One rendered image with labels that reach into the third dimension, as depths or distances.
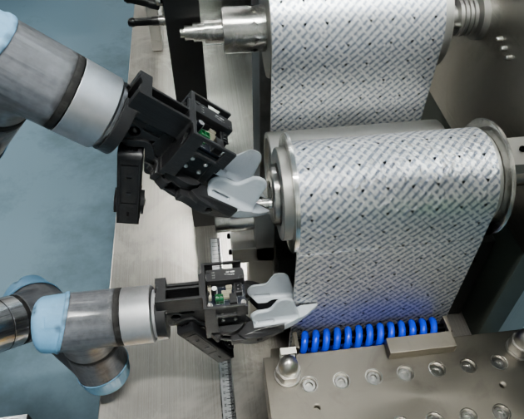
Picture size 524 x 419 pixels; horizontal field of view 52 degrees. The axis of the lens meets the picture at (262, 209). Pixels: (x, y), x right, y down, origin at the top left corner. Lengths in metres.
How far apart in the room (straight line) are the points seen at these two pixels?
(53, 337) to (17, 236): 1.77
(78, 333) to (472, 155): 0.52
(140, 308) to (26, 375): 1.40
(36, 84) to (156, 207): 0.68
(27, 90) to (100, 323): 0.32
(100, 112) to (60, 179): 2.15
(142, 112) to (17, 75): 0.11
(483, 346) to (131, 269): 0.62
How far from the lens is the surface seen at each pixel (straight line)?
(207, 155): 0.55
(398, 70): 0.81
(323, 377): 0.77
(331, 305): 0.76
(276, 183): 0.62
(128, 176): 0.56
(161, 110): 0.52
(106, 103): 0.51
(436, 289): 0.79
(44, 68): 0.50
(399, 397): 0.77
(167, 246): 1.07
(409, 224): 0.65
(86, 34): 3.74
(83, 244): 2.34
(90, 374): 0.80
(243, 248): 0.75
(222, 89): 1.46
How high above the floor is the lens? 1.72
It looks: 47 degrees down
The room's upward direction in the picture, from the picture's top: straight up
